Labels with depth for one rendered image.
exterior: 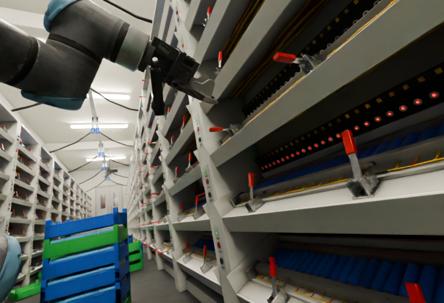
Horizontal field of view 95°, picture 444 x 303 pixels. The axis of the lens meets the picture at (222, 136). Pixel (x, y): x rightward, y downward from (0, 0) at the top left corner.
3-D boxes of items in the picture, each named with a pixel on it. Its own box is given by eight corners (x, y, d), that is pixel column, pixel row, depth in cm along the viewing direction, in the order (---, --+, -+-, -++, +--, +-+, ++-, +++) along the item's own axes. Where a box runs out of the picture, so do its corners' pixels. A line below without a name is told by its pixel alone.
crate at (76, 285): (39, 303, 82) (41, 281, 85) (65, 288, 101) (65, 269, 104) (119, 281, 90) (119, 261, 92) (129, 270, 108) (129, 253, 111)
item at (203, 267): (228, 300, 62) (205, 257, 64) (180, 268, 112) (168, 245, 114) (270, 254, 73) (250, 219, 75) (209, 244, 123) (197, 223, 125)
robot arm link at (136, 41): (112, 67, 42) (117, 59, 50) (136, 78, 44) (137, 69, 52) (129, 25, 39) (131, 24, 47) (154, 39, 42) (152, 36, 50)
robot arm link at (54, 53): (-9, 86, 35) (22, 22, 36) (63, 109, 45) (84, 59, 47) (19, 98, 31) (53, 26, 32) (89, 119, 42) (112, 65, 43)
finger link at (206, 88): (228, 90, 53) (197, 71, 49) (217, 109, 54) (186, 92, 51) (226, 87, 55) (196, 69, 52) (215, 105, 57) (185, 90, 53)
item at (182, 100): (189, 84, 87) (174, 58, 89) (164, 137, 137) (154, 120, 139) (225, 74, 98) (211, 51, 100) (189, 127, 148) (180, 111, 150)
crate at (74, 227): (43, 239, 90) (45, 220, 93) (67, 235, 109) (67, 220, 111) (117, 224, 98) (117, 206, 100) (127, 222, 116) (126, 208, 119)
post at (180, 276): (180, 292, 108) (150, 36, 164) (176, 288, 116) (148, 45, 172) (213, 278, 117) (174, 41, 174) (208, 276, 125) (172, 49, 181)
